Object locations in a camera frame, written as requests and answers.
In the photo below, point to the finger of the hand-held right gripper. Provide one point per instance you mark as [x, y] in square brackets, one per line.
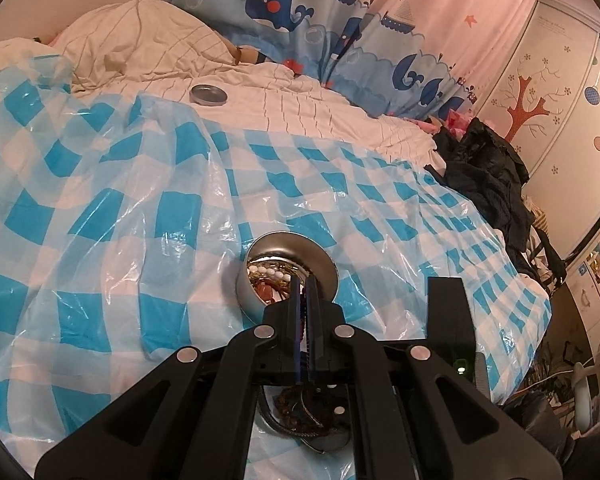
[338, 422]

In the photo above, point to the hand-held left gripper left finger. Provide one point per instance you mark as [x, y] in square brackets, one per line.
[295, 330]

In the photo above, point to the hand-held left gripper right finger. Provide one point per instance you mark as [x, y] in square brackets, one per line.
[315, 330]

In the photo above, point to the round metal tin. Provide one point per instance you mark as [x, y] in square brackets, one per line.
[300, 252]

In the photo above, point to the pile of black clothes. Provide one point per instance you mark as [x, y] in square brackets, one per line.
[485, 180]

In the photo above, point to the white desk fan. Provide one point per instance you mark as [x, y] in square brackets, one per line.
[587, 385]

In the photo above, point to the pink cloth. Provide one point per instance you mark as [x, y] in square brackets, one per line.
[452, 122]

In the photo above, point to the blue checkered plastic sheet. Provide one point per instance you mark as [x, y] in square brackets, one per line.
[130, 220]

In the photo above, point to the white wardrobe with tree sticker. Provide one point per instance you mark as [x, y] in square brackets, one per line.
[555, 110]

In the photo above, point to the white striped blanket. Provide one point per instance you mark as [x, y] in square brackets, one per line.
[290, 100]

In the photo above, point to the round metal tin lid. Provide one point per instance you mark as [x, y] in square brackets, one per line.
[208, 95]

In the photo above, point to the small brown and black object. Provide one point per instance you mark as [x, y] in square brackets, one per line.
[247, 55]

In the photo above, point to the whale print curtain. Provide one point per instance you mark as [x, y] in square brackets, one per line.
[330, 20]

